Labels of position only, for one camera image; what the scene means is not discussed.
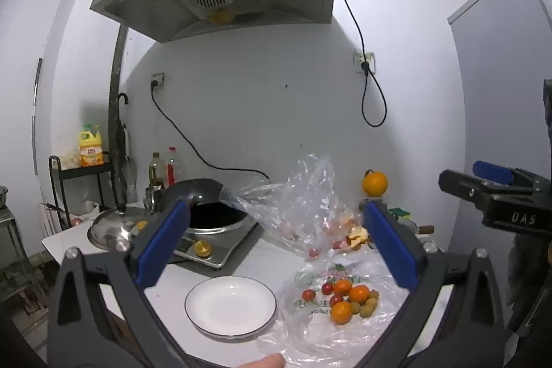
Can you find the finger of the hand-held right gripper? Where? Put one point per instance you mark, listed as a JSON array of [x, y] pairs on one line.
[[463, 185], [491, 172]]

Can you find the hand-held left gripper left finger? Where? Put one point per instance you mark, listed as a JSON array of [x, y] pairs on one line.
[[164, 243]]

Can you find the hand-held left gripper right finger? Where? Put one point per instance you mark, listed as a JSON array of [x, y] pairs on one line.
[[390, 247]]

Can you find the small mandarin orange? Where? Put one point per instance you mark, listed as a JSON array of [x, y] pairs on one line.
[[359, 293], [343, 287], [342, 313]]

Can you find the red cherry tomato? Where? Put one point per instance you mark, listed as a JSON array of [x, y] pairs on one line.
[[308, 294], [337, 300], [327, 288]]

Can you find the white plate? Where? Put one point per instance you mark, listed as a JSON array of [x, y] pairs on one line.
[[230, 307]]

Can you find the green printed plastic bag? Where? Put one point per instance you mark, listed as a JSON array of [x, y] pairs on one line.
[[302, 333]]

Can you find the person's left hand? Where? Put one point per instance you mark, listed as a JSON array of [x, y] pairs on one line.
[[267, 362]]

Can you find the small steel pot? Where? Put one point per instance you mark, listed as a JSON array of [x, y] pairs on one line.
[[409, 226]]

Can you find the green yellow sponge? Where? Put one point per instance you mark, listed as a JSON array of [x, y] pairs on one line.
[[401, 213]]

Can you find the orange peel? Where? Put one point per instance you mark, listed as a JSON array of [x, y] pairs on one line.
[[356, 236]]

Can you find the steel cup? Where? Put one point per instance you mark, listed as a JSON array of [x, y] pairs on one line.
[[153, 200]]

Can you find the grey door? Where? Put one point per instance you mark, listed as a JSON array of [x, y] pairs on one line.
[[496, 92]]

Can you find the steel wok lid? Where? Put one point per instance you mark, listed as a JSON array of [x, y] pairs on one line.
[[112, 228]]

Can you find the black wok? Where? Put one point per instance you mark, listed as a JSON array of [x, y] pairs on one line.
[[211, 217]]

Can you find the silver induction cooker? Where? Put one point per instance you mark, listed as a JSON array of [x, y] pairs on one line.
[[224, 251]]

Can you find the large orange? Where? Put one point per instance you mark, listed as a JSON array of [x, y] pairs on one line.
[[375, 183]]

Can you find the dark oil bottle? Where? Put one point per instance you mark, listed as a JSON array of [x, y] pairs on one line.
[[156, 174]]

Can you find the red label bottle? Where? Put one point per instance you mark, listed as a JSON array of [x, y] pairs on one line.
[[172, 169]]

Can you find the black folded umbrella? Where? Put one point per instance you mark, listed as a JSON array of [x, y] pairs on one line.
[[115, 161]]

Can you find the clear plastic bag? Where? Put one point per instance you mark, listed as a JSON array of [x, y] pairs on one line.
[[302, 195]]

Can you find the yellow plastic bottle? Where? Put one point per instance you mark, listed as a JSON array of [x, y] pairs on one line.
[[91, 152]]

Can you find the black metal rack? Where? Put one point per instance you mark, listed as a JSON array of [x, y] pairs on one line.
[[53, 187]]

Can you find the metal stand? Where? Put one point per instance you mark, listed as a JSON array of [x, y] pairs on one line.
[[17, 264]]

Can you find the steel bowl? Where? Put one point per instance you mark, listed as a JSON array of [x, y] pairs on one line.
[[3, 195]]

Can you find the grey vertical pipe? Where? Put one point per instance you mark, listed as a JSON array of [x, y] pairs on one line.
[[120, 49]]

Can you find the white refrigerator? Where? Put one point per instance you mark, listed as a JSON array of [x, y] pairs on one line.
[[26, 92]]

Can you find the white wall socket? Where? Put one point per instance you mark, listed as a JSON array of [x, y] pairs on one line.
[[371, 58], [158, 77]]

